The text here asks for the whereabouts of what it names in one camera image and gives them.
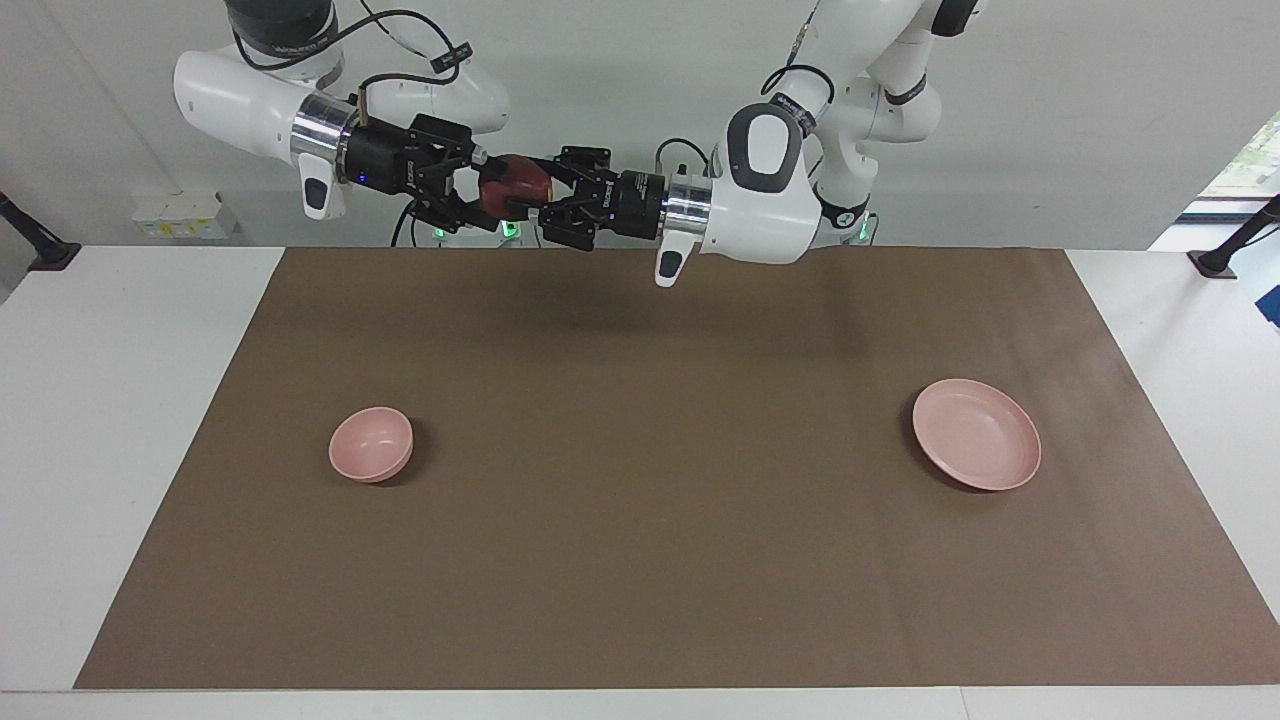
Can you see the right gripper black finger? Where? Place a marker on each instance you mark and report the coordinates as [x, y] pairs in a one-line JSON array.
[[450, 140], [455, 212]]

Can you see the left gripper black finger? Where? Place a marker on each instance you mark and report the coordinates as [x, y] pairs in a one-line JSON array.
[[565, 225], [585, 165]]

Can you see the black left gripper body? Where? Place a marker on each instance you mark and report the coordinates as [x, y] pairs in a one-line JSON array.
[[632, 205]]

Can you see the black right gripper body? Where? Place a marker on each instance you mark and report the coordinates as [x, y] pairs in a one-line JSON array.
[[380, 160]]

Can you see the dark red apple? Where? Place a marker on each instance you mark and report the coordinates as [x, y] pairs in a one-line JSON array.
[[515, 185]]

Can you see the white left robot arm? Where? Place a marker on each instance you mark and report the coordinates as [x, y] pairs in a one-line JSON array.
[[760, 225]]

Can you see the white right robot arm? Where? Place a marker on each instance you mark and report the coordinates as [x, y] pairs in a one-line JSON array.
[[240, 100]]

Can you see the pink bowl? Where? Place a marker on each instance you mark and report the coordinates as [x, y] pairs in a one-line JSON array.
[[370, 445]]

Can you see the pink plate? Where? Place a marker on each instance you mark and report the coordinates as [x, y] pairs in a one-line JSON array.
[[975, 435]]

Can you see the white power strip box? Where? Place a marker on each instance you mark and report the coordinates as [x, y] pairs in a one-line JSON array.
[[185, 215]]

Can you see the brown table mat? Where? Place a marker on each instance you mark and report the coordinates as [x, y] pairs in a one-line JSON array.
[[640, 520]]

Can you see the bright window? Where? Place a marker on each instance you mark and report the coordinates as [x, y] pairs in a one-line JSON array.
[[1245, 170]]

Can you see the blue object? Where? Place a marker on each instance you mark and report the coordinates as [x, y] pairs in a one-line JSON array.
[[1271, 305]]

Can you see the black camera stand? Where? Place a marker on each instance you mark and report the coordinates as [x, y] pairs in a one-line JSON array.
[[1225, 258], [35, 245]]

